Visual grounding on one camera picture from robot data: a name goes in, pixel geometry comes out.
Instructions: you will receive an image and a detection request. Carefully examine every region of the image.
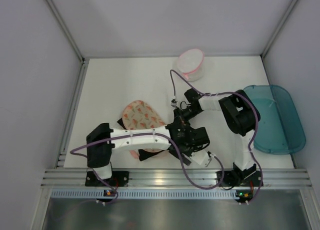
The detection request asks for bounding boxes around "orange patterned bra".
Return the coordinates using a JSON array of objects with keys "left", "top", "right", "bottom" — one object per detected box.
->
[{"left": 117, "top": 100, "right": 166, "bottom": 150}]

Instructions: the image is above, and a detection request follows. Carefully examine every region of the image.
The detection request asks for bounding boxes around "black garment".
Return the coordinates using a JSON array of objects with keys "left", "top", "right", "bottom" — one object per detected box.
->
[{"left": 116, "top": 118, "right": 161, "bottom": 162}]

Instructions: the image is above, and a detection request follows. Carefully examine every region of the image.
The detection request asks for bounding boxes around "white mesh laundry bag pink trim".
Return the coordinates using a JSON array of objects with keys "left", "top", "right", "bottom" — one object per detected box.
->
[{"left": 176, "top": 49, "right": 205, "bottom": 82}]

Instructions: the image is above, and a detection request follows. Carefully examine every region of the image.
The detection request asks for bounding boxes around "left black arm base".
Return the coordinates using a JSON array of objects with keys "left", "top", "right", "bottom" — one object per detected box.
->
[{"left": 84, "top": 169, "right": 130, "bottom": 187}]

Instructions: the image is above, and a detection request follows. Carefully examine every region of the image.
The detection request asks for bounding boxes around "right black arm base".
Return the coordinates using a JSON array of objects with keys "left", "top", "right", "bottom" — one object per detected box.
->
[{"left": 220, "top": 170, "right": 261, "bottom": 188}]

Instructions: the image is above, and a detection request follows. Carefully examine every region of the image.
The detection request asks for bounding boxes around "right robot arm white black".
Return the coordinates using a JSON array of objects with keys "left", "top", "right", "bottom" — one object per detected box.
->
[{"left": 173, "top": 89, "right": 261, "bottom": 179}]

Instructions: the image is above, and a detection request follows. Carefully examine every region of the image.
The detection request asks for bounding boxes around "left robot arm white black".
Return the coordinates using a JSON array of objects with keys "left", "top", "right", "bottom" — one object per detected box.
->
[{"left": 86, "top": 123, "right": 212, "bottom": 179}]

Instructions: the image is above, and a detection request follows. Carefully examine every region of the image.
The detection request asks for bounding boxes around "teal plastic basin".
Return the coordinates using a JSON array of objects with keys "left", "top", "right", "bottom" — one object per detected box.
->
[{"left": 244, "top": 85, "right": 306, "bottom": 155}]

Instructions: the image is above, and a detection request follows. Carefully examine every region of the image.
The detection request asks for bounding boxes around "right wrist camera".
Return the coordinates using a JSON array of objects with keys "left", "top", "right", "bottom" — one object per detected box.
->
[{"left": 170, "top": 96, "right": 178, "bottom": 108}]

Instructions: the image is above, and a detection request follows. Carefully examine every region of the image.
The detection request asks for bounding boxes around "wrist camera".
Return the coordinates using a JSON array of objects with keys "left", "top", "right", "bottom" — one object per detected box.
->
[
  {"left": 189, "top": 150, "right": 215, "bottom": 168},
  {"left": 170, "top": 96, "right": 178, "bottom": 108}
]

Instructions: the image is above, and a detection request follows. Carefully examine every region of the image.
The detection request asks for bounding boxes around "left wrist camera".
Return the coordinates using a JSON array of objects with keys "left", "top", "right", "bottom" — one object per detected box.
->
[{"left": 189, "top": 150, "right": 215, "bottom": 168}]

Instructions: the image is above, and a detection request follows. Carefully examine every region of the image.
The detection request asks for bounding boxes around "aluminium front rail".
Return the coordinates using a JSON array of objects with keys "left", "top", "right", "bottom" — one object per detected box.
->
[{"left": 40, "top": 168, "right": 312, "bottom": 189}]

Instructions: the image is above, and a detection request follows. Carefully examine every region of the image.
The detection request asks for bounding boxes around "slotted white cable duct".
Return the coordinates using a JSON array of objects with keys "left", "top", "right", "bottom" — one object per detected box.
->
[{"left": 51, "top": 188, "right": 253, "bottom": 200}]

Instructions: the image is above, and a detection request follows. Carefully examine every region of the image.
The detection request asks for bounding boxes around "right aluminium frame post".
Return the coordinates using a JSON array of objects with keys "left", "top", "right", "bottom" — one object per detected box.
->
[{"left": 260, "top": 0, "right": 300, "bottom": 61}]

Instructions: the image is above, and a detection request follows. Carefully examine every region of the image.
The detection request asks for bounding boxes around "aluminium frame post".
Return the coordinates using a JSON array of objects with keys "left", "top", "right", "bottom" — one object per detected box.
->
[
  {"left": 44, "top": 0, "right": 85, "bottom": 62},
  {"left": 260, "top": 0, "right": 300, "bottom": 61}
]

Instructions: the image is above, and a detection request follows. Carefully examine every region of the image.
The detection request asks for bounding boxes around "left aluminium frame post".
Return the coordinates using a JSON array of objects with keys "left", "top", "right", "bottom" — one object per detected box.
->
[{"left": 44, "top": 0, "right": 85, "bottom": 62}]

